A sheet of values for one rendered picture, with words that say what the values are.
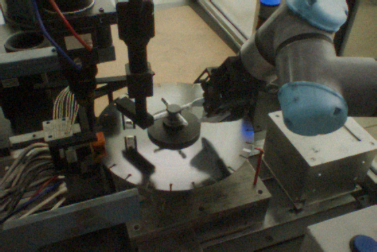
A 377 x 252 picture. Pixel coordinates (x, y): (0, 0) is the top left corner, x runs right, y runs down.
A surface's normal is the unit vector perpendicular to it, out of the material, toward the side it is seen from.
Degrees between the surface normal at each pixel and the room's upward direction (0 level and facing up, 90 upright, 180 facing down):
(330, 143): 0
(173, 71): 0
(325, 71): 25
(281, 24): 58
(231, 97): 32
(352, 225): 0
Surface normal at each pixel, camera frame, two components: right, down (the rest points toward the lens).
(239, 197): 0.02, -0.76
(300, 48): -0.43, -0.42
